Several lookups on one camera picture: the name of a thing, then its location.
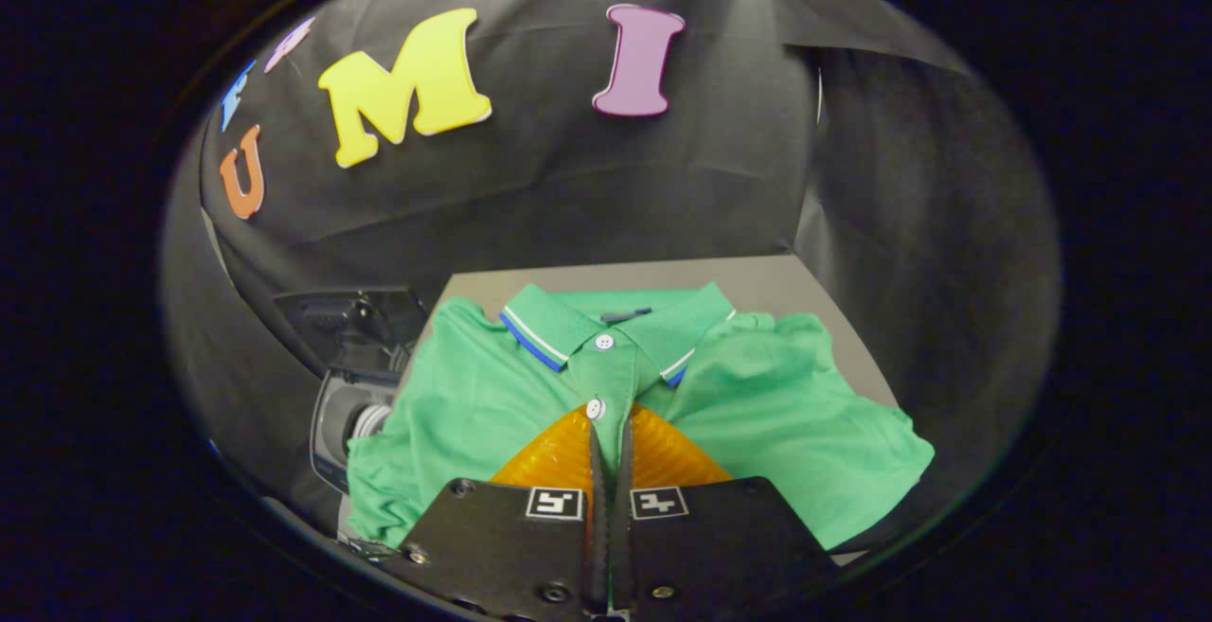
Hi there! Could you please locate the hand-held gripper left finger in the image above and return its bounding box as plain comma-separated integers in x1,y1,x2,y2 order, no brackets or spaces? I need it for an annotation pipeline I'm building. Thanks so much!
383,404,608,621

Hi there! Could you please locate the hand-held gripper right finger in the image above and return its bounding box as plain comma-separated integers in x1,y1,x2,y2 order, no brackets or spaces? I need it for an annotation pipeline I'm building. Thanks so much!
611,402,839,618

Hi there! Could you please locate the green polo shirt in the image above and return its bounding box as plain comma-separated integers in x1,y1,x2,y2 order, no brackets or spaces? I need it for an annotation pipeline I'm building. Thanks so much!
347,283,936,552

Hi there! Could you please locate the dark washing machine lid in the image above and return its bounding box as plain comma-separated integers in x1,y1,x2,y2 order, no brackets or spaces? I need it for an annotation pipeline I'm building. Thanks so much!
275,287,429,377

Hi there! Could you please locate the beige cabinet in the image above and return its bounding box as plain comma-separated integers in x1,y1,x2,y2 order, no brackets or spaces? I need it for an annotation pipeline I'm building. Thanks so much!
417,255,900,568

